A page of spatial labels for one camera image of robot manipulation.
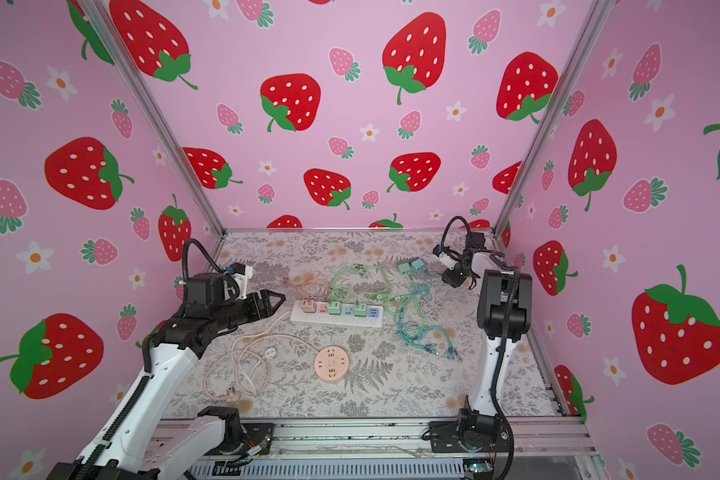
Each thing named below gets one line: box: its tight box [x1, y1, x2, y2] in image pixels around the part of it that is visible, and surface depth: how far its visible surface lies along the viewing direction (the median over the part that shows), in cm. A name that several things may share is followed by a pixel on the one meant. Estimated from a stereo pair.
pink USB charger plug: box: [302, 299, 316, 313], surface depth 94 cm
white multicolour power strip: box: [290, 300, 385, 328], surface depth 95 cm
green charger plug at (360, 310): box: [354, 299, 367, 317], surface depth 92 cm
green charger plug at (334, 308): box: [328, 301, 342, 316], surface depth 92 cm
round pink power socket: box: [314, 346, 349, 383], surface depth 85 cm
